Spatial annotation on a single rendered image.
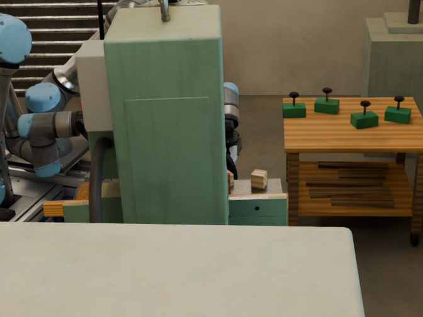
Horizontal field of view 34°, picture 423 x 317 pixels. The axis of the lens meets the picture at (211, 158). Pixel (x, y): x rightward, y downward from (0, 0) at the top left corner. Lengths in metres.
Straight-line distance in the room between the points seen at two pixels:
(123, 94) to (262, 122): 3.27
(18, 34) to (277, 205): 0.81
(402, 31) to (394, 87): 0.31
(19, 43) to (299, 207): 1.81
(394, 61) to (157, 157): 2.69
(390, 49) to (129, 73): 2.72
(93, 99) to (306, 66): 3.63
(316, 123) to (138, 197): 1.96
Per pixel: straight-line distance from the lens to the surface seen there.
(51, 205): 1.95
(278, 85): 4.97
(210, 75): 1.32
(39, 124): 2.02
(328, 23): 4.83
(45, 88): 2.45
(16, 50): 1.87
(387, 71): 3.96
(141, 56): 1.31
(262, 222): 1.89
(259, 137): 4.37
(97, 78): 1.37
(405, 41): 3.91
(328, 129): 3.24
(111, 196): 1.66
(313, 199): 3.37
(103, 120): 1.40
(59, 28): 5.04
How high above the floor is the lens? 1.91
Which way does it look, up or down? 28 degrees down
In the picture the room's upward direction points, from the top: 3 degrees counter-clockwise
